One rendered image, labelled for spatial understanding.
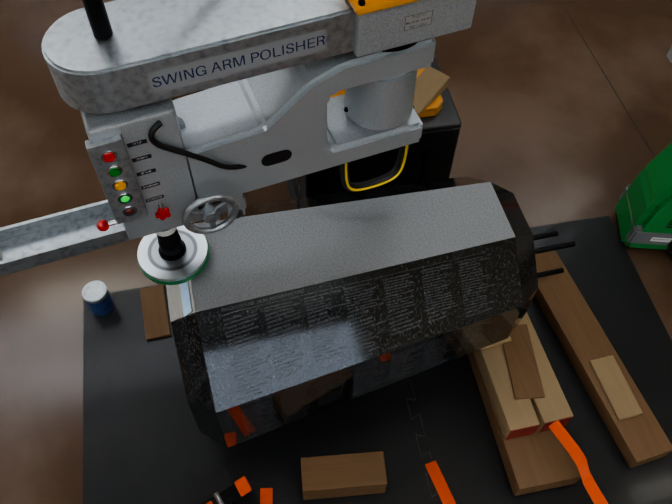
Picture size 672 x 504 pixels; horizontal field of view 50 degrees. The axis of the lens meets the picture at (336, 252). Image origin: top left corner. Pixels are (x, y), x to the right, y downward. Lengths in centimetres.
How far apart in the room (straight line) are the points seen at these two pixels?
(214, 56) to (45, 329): 190
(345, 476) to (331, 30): 160
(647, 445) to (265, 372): 148
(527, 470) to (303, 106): 160
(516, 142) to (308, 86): 212
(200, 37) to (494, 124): 244
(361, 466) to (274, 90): 142
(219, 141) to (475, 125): 218
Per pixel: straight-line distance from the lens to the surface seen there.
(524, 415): 274
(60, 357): 315
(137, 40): 161
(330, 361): 227
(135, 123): 167
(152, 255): 224
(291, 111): 179
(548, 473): 279
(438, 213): 237
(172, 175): 181
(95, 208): 210
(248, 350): 222
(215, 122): 184
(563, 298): 314
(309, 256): 224
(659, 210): 329
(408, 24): 172
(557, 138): 383
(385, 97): 190
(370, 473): 266
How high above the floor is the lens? 268
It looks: 56 degrees down
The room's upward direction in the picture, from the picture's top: 1 degrees clockwise
